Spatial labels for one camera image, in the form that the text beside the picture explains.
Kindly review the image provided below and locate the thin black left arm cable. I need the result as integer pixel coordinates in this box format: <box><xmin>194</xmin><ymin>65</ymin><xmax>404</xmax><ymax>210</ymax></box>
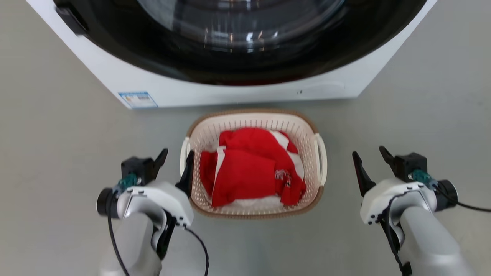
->
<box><xmin>107</xmin><ymin>192</ymin><xmax>130</xmax><ymax>276</ymax></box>
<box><xmin>183</xmin><ymin>227</ymin><xmax>210</xmax><ymax>276</ymax></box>

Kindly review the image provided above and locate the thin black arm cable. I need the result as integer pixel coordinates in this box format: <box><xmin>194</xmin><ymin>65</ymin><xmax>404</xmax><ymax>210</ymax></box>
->
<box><xmin>183</xmin><ymin>227</ymin><xmax>210</xmax><ymax>276</ymax></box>
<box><xmin>107</xmin><ymin>192</ymin><xmax>130</xmax><ymax>276</ymax></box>
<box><xmin>435</xmin><ymin>186</ymin><xmax>491</xmax><ymax>213</ymax></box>

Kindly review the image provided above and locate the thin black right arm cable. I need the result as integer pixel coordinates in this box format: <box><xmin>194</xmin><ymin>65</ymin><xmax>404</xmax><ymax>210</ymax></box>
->
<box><xmin>435</xmin><ymin>186</ymin><xmax>491</xmax><ymax>213</ymax></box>

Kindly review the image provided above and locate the red garment with white print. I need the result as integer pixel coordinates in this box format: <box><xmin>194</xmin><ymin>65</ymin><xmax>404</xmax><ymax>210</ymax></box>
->
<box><xmin>199</xmin><ymin>128</ymin><xmax>307</xmax><ymax>208</ymax></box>

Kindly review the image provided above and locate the blue white energy label sticker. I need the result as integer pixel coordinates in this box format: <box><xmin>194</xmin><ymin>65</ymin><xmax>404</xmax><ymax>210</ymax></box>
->
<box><xmin>118</xmin><ymin>91</ymin><xmax>158</xmax><ymax>109</ymax></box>

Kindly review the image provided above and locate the black round washer door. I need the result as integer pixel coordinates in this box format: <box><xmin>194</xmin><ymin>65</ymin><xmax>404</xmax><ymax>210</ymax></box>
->
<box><xmin>53</xmin><ymin>0</ymin><xmax>428</xmax><ymax>86</ymax></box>

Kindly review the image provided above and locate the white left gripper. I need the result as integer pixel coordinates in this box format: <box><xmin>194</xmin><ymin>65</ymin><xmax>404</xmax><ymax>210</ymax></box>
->
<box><xmin>115</xmin><ymin>148</ymin><xmax>195</xmax><ymax>228</ymax></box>

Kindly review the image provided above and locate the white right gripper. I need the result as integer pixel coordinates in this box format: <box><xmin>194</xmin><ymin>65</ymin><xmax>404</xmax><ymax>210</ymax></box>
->
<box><xmin>352</xmin><ymin>146</ymin><xmax>438</xmax><ymax>226</ymax></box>

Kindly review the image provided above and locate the beige plastic laundry basket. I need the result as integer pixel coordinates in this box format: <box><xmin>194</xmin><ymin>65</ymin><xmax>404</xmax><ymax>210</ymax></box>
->
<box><xmin>180</xmin><ymin>109</ymin><xmax>328</xmax><ymax>219</ymax></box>

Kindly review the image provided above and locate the white front-load washing machine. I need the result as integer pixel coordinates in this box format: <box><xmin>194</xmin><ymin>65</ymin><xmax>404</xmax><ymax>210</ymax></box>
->
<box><xmin>25</xmin><ymin>0</ymin><xmax>438</xmax><ymax>110</ymax></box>

